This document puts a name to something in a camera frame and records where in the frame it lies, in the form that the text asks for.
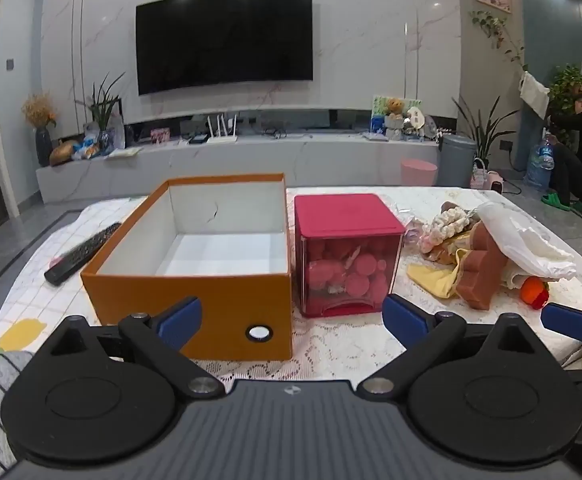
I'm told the black television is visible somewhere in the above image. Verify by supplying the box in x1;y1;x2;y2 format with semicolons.
136;0;314;96

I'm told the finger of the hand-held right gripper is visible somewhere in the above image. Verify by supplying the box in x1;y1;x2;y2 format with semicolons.
541;302;582;376

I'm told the yellow cloth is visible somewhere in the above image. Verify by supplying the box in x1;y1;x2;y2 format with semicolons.
407;249;472;300

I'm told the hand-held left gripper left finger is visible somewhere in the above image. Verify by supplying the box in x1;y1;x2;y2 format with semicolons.
46;296;226;402

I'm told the grey trash bin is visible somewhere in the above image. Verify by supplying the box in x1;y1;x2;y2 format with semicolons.
437;134;478;188

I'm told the white marble television console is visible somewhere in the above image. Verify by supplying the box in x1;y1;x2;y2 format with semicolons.
36;135;442;205

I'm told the pink round stool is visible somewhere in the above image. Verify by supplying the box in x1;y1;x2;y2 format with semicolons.
400;158;439;187

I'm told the bushy green potted plant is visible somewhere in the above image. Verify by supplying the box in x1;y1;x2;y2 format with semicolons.
551;64;582;146

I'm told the trailing vine plant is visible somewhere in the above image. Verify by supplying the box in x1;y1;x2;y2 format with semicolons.
468;10;529;71

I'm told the brown foam block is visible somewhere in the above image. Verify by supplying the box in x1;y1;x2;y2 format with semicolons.
455;222;509;311

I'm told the white plastic bag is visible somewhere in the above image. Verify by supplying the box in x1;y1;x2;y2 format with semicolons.
476;201;578;291

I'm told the blue white snack packet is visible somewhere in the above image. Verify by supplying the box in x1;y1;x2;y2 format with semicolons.
73;137;100;161

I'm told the black remote control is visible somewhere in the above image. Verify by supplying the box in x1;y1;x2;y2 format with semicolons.
44;221;123;286

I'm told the large water bottle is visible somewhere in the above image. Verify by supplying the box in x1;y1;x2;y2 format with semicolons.
523;132;556;191

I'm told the brown bread loaf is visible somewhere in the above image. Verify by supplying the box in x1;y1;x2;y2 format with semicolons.
49;139;82;167

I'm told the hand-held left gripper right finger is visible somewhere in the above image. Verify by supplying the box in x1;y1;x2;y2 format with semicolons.
356;294;536;402

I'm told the clear plastic wrapper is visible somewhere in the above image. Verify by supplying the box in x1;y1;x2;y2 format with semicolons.
393;205;424;246

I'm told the orange red knitted toy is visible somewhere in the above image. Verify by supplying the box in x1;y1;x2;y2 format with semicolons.
520;276;550;311

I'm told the green printed card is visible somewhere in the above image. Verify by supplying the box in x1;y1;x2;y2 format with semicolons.
372;94;419;136

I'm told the white router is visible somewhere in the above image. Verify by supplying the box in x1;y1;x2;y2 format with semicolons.
206;114;239;143

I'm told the white tote bag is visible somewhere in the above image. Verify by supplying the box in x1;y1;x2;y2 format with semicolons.
518;71;550;120

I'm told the dark vase with dried flowers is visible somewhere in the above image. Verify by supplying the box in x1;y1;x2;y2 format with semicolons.
21;92;58;167

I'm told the green plant in glass vase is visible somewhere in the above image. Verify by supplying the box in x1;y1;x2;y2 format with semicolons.
76;72;126;156

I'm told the orange cardboard box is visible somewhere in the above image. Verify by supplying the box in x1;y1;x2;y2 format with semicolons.
81;173;292;362

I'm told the long-leaved potted plant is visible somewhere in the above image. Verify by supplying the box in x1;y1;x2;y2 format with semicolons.
452;95;522;171

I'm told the red plastic storage box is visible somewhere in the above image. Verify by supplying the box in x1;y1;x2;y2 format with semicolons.
293;193;406;318

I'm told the pink white crochet toy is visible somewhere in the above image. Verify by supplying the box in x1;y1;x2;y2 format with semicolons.
417;207;472;256

